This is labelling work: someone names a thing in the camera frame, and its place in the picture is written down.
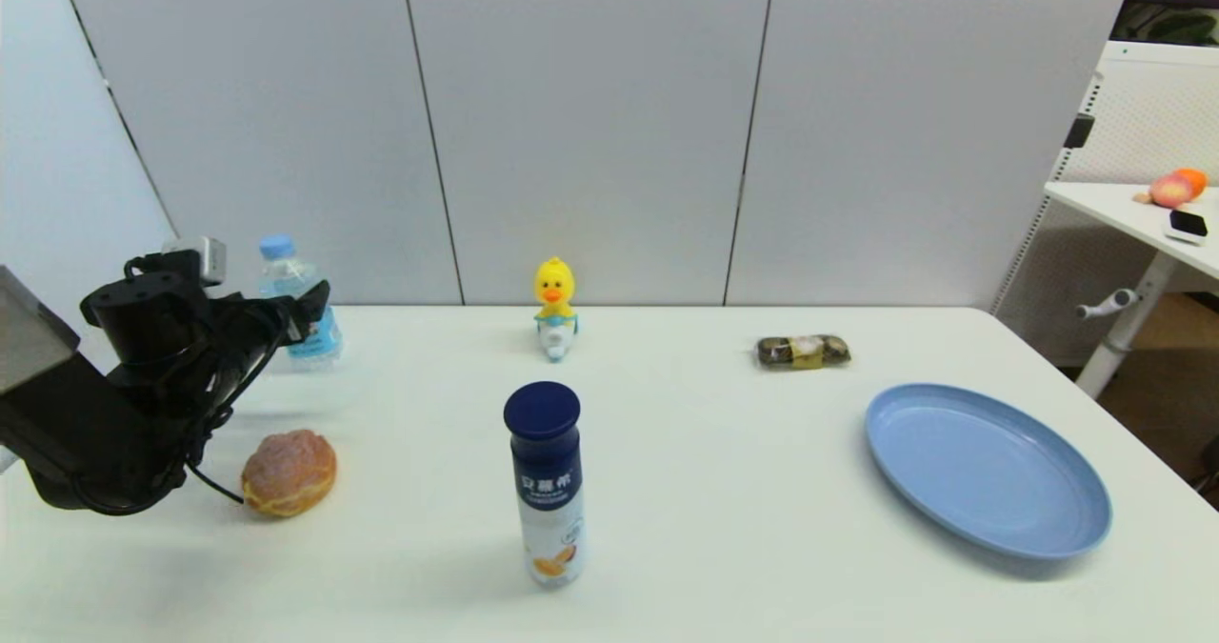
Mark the yellow duck toy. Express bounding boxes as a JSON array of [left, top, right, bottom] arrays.
[[532, 257, 580, 363]]

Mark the white pegboard panel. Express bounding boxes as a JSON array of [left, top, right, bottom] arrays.
[[990, 41, 1219, 341]]

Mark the clear water bottle blue cap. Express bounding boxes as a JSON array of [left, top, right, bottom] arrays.
[[259, 234, 344, 373]]

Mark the white side table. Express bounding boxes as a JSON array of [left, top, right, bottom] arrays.
[[1044, 182, 1219, 401]]

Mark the brown bread bun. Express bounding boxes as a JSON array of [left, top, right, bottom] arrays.
[[240, 429, 338, 518]]

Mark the small black white device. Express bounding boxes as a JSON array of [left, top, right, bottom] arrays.
[[1163, 209, 1209, 246]]

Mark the grey table crank handle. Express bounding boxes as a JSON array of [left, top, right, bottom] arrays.
[[1075, 289, 1141, 321]]

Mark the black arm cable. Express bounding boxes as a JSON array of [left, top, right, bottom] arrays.
[[71, 252, 291, 516]]

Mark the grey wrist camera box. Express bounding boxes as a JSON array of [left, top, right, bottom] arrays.
[[162, 236, 228, 288]]

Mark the yogurt bottle navy cap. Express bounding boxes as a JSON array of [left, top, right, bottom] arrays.
[[504, 381, 586, 587]]

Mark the green plant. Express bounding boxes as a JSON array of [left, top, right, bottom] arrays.
[[1110, 1, 1219, 48]]

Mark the pink peach toy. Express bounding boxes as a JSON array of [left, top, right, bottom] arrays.
[[1132, 173, 1195, 210]]

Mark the wrapped dark snack pack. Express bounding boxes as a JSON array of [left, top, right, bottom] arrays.
[[756, 335, 851, 371]]

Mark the blue oval plate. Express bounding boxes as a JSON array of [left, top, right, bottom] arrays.
[[865, 382, 1113, 560]]

